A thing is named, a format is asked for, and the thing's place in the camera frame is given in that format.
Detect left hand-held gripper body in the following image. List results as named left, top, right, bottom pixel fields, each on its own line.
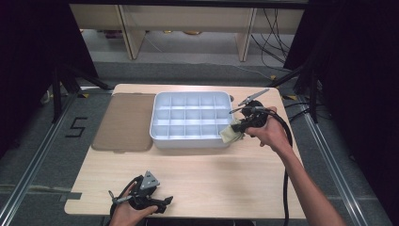
left=128, top=170, right=163, bottom=211

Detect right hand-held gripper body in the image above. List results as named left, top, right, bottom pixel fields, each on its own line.
left=229, top=89, right=271, bottom=129

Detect light green ankle sock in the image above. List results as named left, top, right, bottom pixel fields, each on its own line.
left=218, top=118, right=247, bottom=145

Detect white divided storage box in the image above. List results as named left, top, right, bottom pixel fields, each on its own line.
left=149, top=90, right=237, bottom=150

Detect person's right hand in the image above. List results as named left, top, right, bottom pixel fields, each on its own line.
left=245, top=105, right=295, bottom=155

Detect person's left hand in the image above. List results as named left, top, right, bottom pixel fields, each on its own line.
left=109, top=191, right=159, bottom=226

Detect black metal stand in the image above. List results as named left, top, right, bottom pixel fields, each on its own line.
left=266, top=62, right=320, bottom=124
left=51, top=62, right=113, bottom=124

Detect brown translucent box lid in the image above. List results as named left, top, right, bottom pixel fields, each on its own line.
left=91, top=92, right=157, bottom=153

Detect black curtain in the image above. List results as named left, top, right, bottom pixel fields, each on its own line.
left=0, top=0, right=99, bottom=158
left=283, top=0, right=399, bottom=220

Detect beige wooden desk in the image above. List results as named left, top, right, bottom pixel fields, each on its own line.
left=70, top=3, right=305, bottom=62

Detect black floor cables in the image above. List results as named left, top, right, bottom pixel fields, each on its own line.
left=283, top=100, right=312, bottom=124

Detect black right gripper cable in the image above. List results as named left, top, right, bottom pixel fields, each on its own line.
left=250, top=105, right=295, bottom=226

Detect bundle of black cables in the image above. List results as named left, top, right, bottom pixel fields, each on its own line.
left=249, top=8, right=294, bottom=71

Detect aluminium floor rail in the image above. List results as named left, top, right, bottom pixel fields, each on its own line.
left=295, top=93, right=369, bottom=226
left=0, top=93, right=78, bottom=226

